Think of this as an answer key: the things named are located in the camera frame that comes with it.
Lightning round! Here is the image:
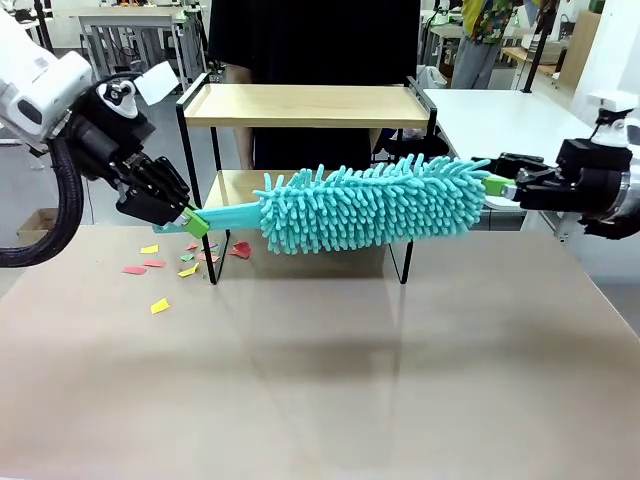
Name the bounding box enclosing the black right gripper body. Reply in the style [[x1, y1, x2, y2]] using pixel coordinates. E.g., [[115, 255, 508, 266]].
[[554, 138, 632, 221]]

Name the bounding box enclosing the wooden cabinet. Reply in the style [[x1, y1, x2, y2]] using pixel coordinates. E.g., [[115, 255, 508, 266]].
[[557, 10, 604, 94]]

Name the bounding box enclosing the person in colourful shirt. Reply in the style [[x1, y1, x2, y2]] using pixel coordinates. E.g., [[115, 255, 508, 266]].
[[452, 0, 521, 91]]

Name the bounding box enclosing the black metal wooden two-tier shelf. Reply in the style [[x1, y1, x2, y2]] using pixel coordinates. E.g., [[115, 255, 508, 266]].
[[174, 72, 440, 286]]

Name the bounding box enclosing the black pole stand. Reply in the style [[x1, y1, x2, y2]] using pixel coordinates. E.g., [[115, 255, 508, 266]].
[[520, 0, 559, 96]]

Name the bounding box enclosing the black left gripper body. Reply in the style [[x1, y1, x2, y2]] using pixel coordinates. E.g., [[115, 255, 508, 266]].
[[65, 106, 177, 227]]

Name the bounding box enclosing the cardboard box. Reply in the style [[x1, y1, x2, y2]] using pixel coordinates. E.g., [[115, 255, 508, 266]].
[[16, 207, 59, 244]]

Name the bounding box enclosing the person in black shirt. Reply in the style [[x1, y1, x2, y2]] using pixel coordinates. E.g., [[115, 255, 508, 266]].
[[207, 0, 421, 174]]

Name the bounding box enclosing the black chair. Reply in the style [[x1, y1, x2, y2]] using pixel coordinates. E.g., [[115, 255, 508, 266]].
[[384, 132, 451, 161]]

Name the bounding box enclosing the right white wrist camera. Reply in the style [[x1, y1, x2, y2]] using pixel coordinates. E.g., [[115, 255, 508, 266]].
[[588, 89, 640, 149]]

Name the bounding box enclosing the teal microfiber duster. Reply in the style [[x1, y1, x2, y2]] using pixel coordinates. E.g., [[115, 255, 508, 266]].
[[152, 152, 494, 256]]

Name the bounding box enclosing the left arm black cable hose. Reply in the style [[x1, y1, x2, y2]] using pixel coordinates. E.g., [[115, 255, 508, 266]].
[[0, 137, 84, 269]]

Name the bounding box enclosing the white side table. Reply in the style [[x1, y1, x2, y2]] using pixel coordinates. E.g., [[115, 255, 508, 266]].
[[422, 88, 640, 246]]

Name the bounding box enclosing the white background desk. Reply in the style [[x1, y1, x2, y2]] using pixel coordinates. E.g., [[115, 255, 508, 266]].
[[69, 4, 201, 86]]

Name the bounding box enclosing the wooden background desk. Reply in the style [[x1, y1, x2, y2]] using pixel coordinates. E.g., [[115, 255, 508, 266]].
[[499, 45, 571, 81]]

